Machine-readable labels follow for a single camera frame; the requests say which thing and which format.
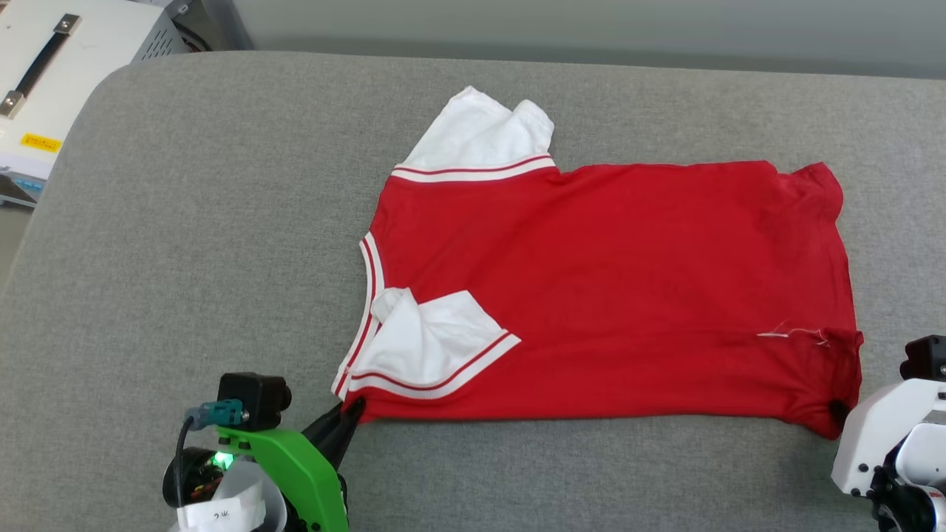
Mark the white paper label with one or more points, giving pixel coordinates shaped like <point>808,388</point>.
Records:
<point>222,513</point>

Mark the grey metal partition post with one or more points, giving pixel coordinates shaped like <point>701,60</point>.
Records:
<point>214,26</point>

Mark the red shirt with white sleeves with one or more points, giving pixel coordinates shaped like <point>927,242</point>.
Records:
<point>628,295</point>

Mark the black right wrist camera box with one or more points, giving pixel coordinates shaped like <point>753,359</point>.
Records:
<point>927,358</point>

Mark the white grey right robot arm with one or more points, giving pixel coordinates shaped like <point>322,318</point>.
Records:
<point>924,451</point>

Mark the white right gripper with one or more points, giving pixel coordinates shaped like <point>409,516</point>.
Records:
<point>872,428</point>

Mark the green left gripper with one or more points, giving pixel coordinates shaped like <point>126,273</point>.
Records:
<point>303,473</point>

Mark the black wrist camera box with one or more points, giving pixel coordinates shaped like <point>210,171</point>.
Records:
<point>251,395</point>
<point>927,358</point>

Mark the yellow warning sticker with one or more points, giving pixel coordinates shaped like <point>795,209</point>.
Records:
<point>41,142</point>

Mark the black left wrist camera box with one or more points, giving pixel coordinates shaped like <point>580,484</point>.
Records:
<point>251,395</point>

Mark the white partition panel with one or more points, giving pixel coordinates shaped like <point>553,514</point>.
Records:
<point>591,29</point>

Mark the white equipment case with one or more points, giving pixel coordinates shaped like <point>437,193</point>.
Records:
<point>96,59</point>

